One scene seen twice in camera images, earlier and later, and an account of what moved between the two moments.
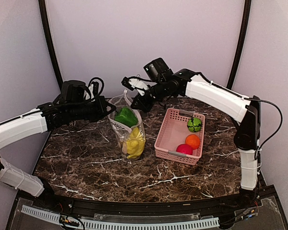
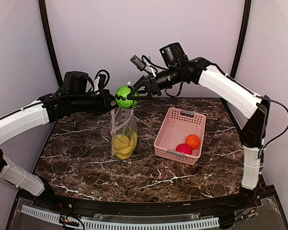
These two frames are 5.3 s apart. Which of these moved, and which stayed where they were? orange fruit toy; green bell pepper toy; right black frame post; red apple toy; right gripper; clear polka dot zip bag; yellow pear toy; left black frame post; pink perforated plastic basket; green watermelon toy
Moved: clear polka dot zip bag; green bell pepper toy; yellow pear toy; green watermelon toy; right gripper
Stayed: pink perforated plastic basket; right black frame post; red apple toy; left black frame post; orange fruit toy
